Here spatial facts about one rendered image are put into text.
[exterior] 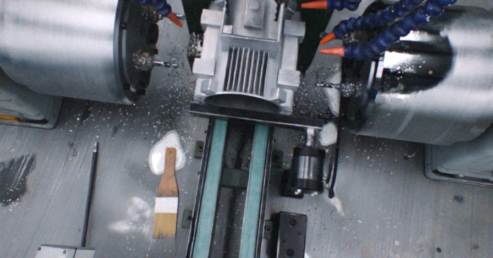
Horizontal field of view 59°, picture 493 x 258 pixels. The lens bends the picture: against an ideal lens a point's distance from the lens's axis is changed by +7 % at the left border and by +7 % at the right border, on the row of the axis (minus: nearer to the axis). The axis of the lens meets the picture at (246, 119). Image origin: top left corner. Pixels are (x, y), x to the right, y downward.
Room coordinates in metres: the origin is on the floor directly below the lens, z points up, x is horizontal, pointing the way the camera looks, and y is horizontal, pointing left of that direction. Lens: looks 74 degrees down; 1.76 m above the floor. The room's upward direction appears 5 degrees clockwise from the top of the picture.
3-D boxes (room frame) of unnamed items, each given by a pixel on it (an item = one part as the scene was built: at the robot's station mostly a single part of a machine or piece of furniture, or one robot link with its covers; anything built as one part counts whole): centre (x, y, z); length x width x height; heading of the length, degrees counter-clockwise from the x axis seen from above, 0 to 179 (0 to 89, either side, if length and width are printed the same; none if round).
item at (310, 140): (0.17, -0.12, 1.01); 0.08 x 0.02 x 0.02; 177
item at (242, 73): (0.34, 0.00, 1.02); 0.20 x 0.19 x 0.19; 177
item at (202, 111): (0.22, -0.02, 1.01); 0.26 x 0.04 x 0.03; 87
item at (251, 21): (0.38, 0.00, 1.11); 0.12 x 0.11 x 0.07; 177
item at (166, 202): (0.09, 0.17, 0.80); 0.21 x 0.05 x 0.01; 4
